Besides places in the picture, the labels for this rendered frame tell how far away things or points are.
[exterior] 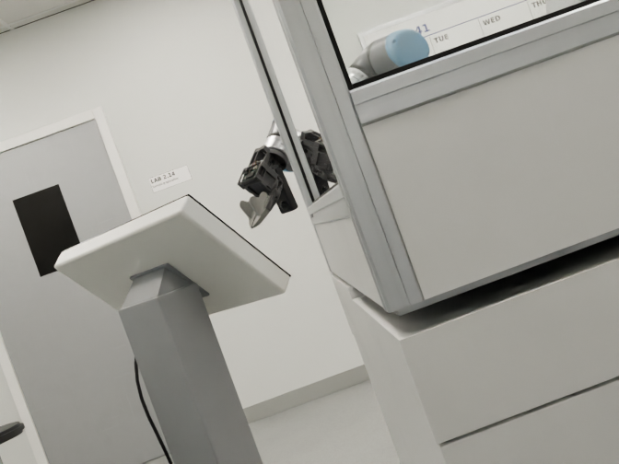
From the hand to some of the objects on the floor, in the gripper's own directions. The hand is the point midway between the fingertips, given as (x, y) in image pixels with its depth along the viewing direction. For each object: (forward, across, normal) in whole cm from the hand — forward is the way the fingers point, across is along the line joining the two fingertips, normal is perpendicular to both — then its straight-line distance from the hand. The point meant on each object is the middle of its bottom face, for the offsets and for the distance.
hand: (256, 225), depth 201 cm
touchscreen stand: (+86, -12, +71) cm, 112 cm away
